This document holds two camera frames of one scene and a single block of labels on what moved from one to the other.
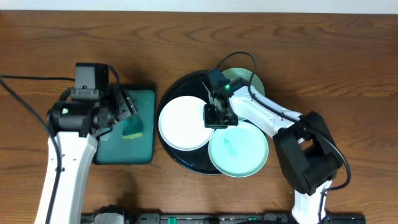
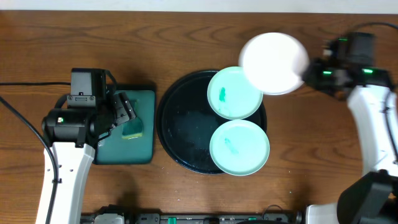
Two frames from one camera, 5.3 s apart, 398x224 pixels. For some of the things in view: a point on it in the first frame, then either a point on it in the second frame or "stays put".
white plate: (181, 123) to (276, 61)
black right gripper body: (219, 119) to (311, 76)
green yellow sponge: (132, 127) stays put
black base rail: (229, 218) stays put
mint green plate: (239, 151) stays put
